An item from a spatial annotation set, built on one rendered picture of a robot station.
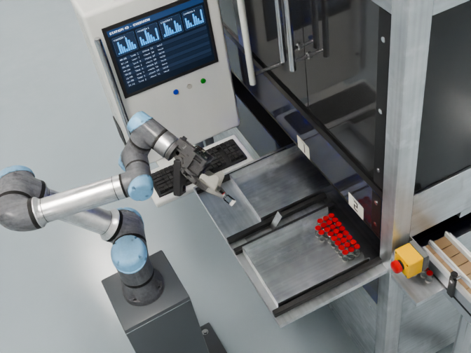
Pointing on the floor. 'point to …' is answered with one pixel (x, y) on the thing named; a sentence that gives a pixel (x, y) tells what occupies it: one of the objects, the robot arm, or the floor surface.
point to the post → (401, 152)
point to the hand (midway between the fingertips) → (219, 195)
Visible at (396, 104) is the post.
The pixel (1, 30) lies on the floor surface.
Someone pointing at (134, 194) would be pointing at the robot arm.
